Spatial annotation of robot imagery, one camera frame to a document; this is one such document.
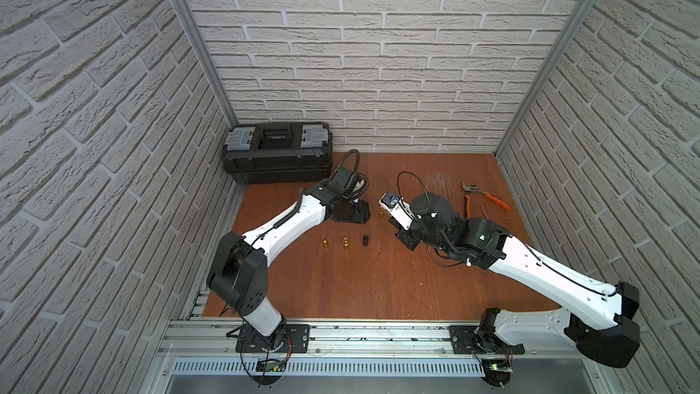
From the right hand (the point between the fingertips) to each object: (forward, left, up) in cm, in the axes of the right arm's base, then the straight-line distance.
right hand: (399, 215), depth 70 cm
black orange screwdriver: (+14, -38, -26) cm, 48 cm away
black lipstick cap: (+5, +8, -23) cm, 25 cm away
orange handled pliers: (+25, -38, -25) cm, 52 cm away
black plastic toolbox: (+34, +38, -9) cm, 52 cm away
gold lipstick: (+3, +15, -21) cm, 26 cm away
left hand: (+8, +7, -11) cm, 16 cm away
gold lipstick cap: (+5, +22, -24) cm, 33 cm away
